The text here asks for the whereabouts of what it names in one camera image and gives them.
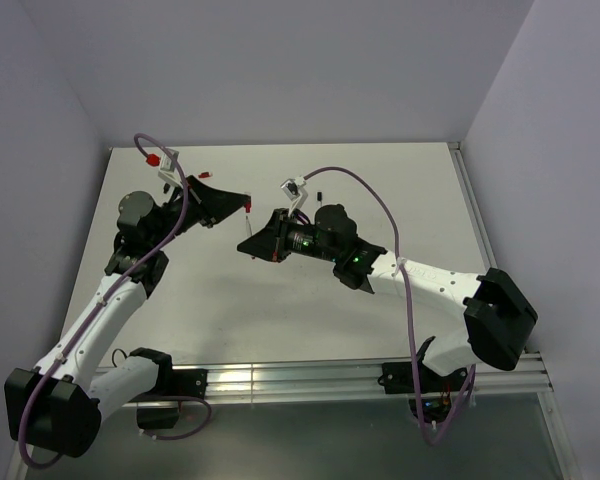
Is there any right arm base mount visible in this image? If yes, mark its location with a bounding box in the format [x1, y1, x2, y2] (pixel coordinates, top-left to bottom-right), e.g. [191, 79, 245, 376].
[374, 360, 474, 416]

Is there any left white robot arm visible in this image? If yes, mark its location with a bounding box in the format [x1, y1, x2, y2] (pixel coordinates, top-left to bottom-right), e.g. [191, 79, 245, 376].
[4, 176, 251, 469]

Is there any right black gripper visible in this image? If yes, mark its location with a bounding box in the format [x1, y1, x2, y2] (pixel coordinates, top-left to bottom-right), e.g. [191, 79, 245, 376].
[237, 208, 340, 263]

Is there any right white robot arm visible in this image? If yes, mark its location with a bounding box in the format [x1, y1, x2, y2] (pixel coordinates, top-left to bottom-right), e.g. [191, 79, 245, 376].
[237, 204, 538, 390]

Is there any aluminium front rail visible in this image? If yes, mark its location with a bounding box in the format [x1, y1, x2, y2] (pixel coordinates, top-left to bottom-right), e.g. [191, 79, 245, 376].
[173, 354, 553, 405]

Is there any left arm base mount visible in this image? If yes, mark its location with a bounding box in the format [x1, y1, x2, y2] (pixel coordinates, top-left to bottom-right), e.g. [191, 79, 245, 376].
[133, 368, 211, 431]

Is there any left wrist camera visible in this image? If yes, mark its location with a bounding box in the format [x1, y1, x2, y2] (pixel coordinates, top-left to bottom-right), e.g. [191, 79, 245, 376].
[146, 149, 181, 187]

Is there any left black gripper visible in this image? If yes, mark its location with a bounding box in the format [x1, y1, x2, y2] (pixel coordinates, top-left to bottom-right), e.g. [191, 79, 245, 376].
[149, 175, 249, 250]

